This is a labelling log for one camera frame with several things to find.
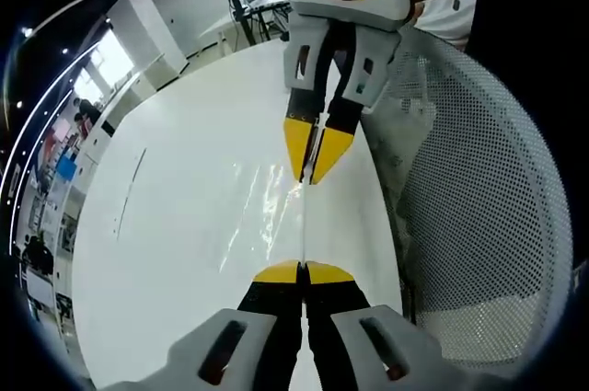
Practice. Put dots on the blue box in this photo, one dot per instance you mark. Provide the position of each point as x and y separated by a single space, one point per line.
65 166

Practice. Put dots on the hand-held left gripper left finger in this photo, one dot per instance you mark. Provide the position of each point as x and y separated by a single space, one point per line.
267 317

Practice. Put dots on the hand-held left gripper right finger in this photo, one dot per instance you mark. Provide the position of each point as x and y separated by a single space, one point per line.
340 317

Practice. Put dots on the white mesh basket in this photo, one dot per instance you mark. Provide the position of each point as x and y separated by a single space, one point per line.
483 179

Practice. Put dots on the person's white shirt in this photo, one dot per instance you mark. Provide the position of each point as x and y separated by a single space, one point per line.
442 18

